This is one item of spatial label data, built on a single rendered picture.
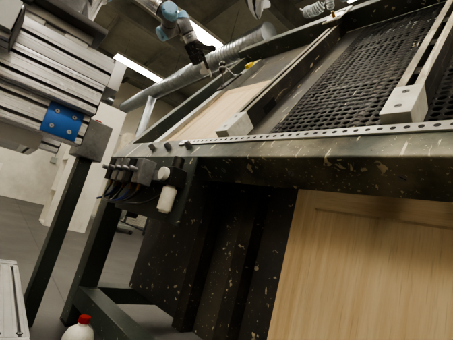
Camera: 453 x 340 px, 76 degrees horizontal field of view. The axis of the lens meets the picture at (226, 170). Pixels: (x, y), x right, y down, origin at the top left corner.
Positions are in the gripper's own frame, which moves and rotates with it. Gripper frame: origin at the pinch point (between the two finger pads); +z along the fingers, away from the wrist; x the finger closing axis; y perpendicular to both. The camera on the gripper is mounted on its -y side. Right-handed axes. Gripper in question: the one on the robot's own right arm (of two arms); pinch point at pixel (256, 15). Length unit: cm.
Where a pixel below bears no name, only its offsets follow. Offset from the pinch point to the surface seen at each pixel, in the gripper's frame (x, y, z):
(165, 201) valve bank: 14, -36, 58
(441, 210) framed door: -49, 2, 63
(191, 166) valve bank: 13, -25, 48
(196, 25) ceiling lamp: 349, 218, -161
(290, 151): -24, -18, 46
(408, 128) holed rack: -48, -11, 43
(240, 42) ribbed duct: 257, 229, -103
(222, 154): -0.1, -21.5, 45.1
